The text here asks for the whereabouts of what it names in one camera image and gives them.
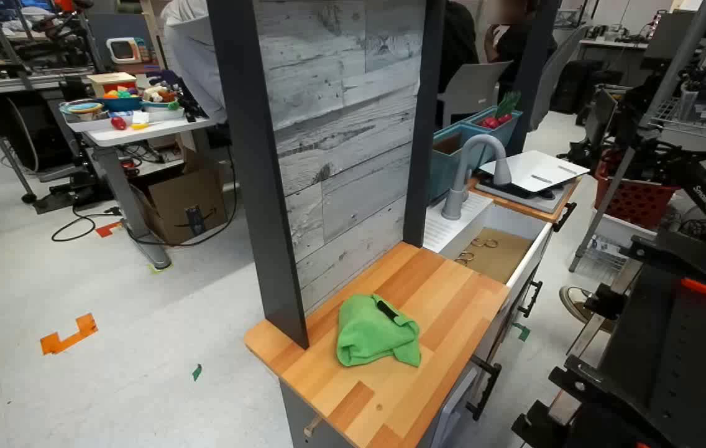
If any small wooden counter board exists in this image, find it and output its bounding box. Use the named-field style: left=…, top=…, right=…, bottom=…
left=465, top=177, right=581, bottom=225

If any grey chair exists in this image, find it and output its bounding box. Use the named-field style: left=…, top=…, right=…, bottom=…
left=438, top=57, right=515, bottom=129

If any green toy food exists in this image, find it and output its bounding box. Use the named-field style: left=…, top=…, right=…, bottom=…
left=497, top=92, right=524, bottom=121

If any wooden countertop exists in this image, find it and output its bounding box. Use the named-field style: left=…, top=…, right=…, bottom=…
left=242, top=243, right=513, bottom=448

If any small orange floor tape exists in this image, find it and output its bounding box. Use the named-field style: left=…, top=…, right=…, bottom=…
left=94, top=220, right=125, bottom=243

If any black perforated cart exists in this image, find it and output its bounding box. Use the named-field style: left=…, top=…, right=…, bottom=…
left=509, top=226, right=706, bottom=448

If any small white orange screen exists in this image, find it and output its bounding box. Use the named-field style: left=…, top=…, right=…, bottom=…
left=105, top=35, right=149, bottom=68

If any wide dark frame post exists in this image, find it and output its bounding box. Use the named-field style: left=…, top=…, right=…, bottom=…
left=204, top=0, right=314, bottom=351

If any white desk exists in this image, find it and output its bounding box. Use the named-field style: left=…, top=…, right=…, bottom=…
left=63, top=107, right=227, bottom=271

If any narrow dark frame post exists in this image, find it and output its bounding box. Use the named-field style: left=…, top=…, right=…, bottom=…
left=400, top=0, right=448, bottom=249

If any black floor cable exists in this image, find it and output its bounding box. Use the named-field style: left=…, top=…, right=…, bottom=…
left=50, top=207, right=125, bottom=244

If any teal plastic bin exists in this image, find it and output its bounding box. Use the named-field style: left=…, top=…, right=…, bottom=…
left=428, top=109, right=524, bottom=204

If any white cabinet front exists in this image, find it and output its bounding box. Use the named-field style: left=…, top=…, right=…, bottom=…
left=418, top=223, right=556, bottom=448

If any black drawer handle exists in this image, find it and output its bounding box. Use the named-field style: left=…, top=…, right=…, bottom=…
left=463, top=357, right=504, bottom=424
left=549, top=200, right=580, bottom=235
left=516, top=279, right=544, bottom=322

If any shoe with white sole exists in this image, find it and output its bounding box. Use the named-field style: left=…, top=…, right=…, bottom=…
left=556, top=284, right=600, bottom=326

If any grey wood backsplash panel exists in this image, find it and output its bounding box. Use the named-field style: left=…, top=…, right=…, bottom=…
left=252, top=0, right=428, bottom=316

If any thin slanted dark post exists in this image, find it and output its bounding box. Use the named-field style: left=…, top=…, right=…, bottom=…
left=504, top=0, right=565, bottom=158

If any orange cart handle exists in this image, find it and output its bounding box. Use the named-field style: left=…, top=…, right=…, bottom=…
left=677, top=275, right=706, bottom=304

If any large orange floor tape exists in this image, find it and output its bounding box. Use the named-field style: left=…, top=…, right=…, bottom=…
left=38, top=311, right=100, bottom=358

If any red plastic crate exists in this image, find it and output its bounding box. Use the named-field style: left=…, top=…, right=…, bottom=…
left=595, top=158, right=679, bottom=231

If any silver slanted stand pole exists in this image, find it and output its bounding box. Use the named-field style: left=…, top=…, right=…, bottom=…
left=567, top=0, right=706, bottom=275

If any colourful toy bowl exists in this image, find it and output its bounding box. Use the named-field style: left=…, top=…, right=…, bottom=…
left=103, top=85, right=144, bottom=116

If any white flat board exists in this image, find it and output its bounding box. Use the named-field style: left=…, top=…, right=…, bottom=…
left=478, top=148, right=592, bottom=200

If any open drawer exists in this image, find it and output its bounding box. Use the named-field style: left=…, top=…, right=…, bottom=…
left=419, top=189, right=556, bottom=295

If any black equipment frame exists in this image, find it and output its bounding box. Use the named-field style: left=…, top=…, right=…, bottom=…
left=567, top=60, right=706, bottom=253

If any cardboard box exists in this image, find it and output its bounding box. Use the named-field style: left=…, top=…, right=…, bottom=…
left=132, top=159, right=229, bottom=248

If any wooden toy box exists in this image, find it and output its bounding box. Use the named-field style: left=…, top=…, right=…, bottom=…
left=88, top=71, right=140, bottom=101

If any grey curved tap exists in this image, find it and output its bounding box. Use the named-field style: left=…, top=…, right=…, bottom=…
left=441, top=132, right=515, bottom=225

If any green cloth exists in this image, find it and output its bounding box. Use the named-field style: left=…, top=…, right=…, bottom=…
left=334, top=292, right=424, bottom=372

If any person in white shirt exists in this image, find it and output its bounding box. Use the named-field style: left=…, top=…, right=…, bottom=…
left=157, top=0, right=229, bottom=124

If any red toy food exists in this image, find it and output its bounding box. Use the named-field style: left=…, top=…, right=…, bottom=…
left=479, top=113, right=515, bottom=132

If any person in dark clothes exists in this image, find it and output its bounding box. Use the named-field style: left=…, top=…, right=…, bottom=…
left=484, top=0, right=543, bottom=85

